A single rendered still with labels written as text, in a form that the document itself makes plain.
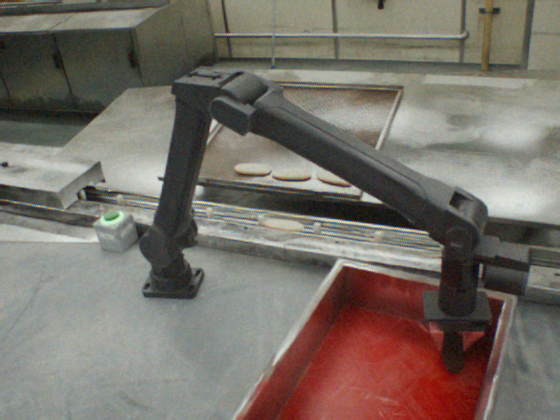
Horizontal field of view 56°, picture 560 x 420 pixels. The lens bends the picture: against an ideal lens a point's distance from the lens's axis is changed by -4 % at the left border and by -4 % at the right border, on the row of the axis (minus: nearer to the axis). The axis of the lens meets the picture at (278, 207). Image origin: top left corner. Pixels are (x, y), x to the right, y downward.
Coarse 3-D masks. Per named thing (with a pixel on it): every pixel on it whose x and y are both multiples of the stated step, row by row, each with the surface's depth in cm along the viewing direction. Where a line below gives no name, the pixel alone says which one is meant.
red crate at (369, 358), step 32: (352, 320) 102; (384, 320) 101; (320, 352) 96; (352, 352) 95; (384, 352) 94; (416, 352) 93; (480, 352) 91; (320, 384) 90; (352, 384) 89; (384, 384) 88; (416, 384) 87; (448, 384) 86; (480, 384) 86; (288, 416) 85; (320, 416) 84; (352, 416) 83; (384, 416) 83; (416, 416) 82; (448, 416) 81
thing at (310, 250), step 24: (48, 216) 147; (72, 216) 142; (96, 216) 138; (144, 216) 135; (216, 240) 125; (240, 240) 122; (264, 240) 120; (288, 240) 119; (312, 240) 118; (336, 240) 117; (312, 264) 117; (384, 264) 109; (408, 264) 108; (432, 264) 107; (480, 264) 105; (528, 288) 99; (552, 288) 97
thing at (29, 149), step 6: (0, 144) 202; (6, 144) 201; (12, 144) 200; (18, 144) 200; (6, 150) 196; (12, 150) 195; (18, 150) 194; (24, 150) 194; (30, 150) 193; (36, 150) 192; (42, 150) 191; (48, 150) 191; (54, 150) 190; (60, 150) 190
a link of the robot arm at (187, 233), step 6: (186, 228) 108; (180, 234) 107; (186, 234) 108; (192, 234) 110; (174, 240) 106; (180, 240) 107; (186, 240) 108; (192, 240) 110; (180, 246) 107; (186, 246) 110; (192, 246) 110; (180, 252) 107
